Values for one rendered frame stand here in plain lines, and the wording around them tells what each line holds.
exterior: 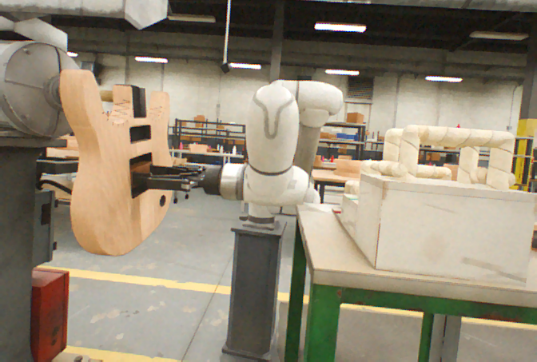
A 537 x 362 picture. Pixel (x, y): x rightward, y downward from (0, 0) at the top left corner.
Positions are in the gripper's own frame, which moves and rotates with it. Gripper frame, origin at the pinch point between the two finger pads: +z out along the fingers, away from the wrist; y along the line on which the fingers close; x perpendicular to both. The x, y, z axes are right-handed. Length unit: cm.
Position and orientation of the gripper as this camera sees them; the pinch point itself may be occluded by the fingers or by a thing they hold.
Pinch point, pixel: (144, 174)
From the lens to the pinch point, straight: 70.5
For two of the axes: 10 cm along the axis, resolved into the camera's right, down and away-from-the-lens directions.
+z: -10.0, -0.8, 0.5
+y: 0.7, -2.1, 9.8
